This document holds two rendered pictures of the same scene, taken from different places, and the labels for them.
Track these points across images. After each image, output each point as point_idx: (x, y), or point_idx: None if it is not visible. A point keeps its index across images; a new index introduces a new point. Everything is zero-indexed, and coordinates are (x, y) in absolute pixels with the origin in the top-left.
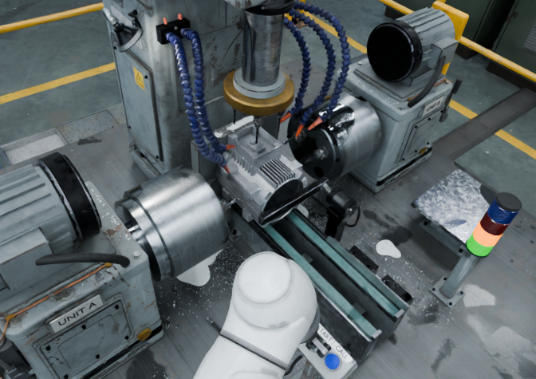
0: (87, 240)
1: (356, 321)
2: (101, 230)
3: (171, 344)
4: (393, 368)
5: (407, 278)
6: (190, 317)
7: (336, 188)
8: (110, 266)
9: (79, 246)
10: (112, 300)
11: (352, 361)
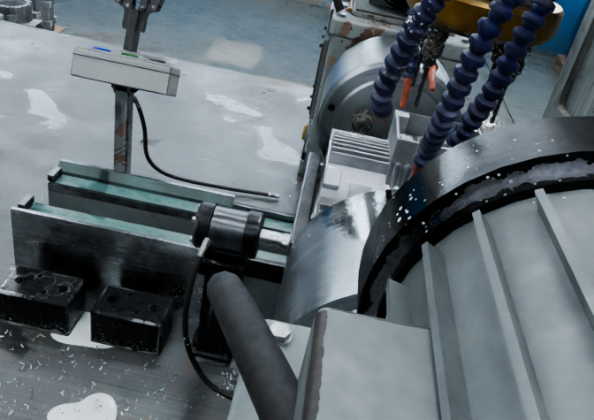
0: (386, 11)
1: (91, 182)
2: (389, 15)
3: (284, 173)
4: (6, 240)
5: (13, 374)
6: (295, 194)
7: (255, 215)
8: (346, 8)
9: (384, 8)
10: (326, 36)
11: (79, 47)
